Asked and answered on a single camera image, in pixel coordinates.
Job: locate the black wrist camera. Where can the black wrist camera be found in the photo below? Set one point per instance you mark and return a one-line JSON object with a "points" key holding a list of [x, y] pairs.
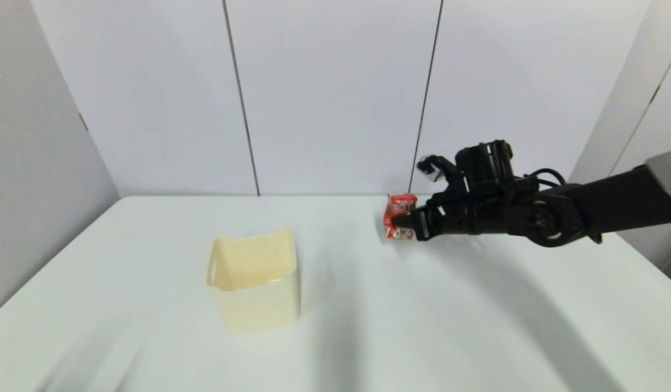
{"points": [[434, 166]]}

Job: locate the red snack packet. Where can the red snack packet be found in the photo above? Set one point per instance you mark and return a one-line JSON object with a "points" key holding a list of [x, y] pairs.
{"points": [[398, 209]]}

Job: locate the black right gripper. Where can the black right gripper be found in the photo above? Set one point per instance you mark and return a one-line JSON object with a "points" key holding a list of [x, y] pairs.
{"points": [[450, 220]]}

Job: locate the cream plastic bin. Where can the cream plastic bin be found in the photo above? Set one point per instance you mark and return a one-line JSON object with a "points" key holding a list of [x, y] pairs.
{"points": [[256, 283]]}

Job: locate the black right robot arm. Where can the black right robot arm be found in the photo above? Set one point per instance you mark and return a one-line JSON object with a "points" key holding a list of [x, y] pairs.
{"points": [[597, 204]]}

